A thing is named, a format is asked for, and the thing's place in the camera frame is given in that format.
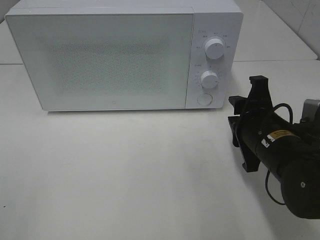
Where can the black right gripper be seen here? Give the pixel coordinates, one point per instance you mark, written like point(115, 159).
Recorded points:
point(246, 122)

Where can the white round door button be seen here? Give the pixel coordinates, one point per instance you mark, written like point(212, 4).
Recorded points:
point(205, 99)

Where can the white timer knob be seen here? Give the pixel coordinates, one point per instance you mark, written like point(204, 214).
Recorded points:
point(209, 79)

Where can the white microwave door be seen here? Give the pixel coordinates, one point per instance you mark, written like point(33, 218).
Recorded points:
point(105, 62)

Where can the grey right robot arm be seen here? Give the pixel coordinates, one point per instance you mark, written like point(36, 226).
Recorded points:
point(290, 151)

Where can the white upper power knob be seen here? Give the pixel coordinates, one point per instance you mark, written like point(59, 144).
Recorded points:
point(214, 48)

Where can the white microwave oven body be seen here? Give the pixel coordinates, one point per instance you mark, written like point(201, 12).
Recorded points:
point(222, 18)

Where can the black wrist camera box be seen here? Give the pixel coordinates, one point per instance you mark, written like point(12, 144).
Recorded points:
point(311, 111)

